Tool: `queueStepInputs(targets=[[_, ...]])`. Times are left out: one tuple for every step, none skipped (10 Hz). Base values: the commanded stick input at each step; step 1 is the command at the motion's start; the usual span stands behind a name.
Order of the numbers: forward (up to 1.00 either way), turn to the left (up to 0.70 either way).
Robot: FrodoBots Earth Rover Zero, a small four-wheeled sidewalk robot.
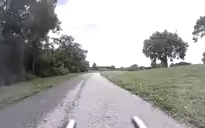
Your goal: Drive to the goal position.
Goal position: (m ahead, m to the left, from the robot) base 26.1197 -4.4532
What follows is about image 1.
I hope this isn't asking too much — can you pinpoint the large round tree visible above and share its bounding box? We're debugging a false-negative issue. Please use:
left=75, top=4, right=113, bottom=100
left=142, top=29, right=190, bottom=69

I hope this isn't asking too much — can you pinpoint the grey asphalt path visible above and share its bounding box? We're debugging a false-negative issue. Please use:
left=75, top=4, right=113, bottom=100
left=0, top=72, right=191, bottom=128

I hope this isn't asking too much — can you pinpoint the grass slope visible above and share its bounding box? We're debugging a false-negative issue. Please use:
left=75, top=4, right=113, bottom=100
left=99, top=63, right=205, bottom=128

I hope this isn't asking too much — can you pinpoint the dense wood of trees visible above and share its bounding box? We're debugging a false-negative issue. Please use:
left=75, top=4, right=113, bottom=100
left=0, top=0, right=91, bottom=87

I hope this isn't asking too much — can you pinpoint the grass verge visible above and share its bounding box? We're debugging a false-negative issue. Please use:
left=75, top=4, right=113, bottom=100
left=0, top=71, right=89, bottom=113

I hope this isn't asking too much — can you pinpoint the distant line of bushes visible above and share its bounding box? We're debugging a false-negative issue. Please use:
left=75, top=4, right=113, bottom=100
left=90, top=61, right=192, bottom=72

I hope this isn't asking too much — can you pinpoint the robot's own part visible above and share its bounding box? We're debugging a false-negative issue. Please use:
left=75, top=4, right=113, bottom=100
left=131, top=115, right=148, bottom=128
left=65, top=119, right=76, bottom=128

